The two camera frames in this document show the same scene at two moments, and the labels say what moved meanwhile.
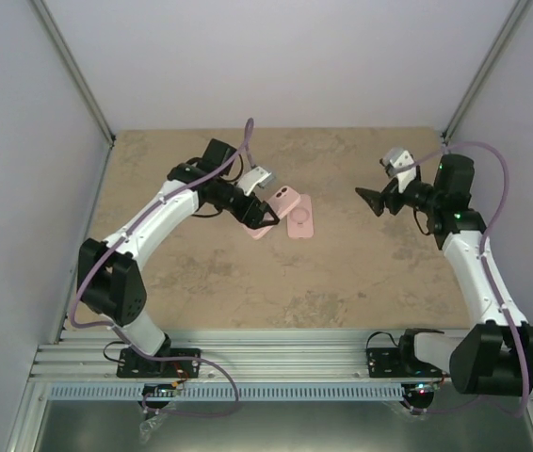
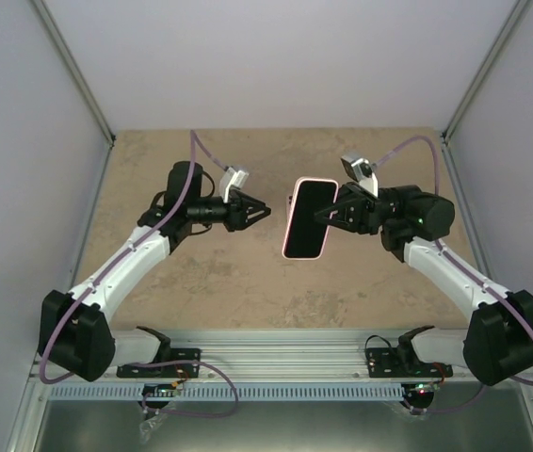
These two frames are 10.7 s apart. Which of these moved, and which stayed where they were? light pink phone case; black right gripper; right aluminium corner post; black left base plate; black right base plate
Moved: black right gripper; light pink phone case
Stayed: black right base plate; black left base plate; right aluminium corner post
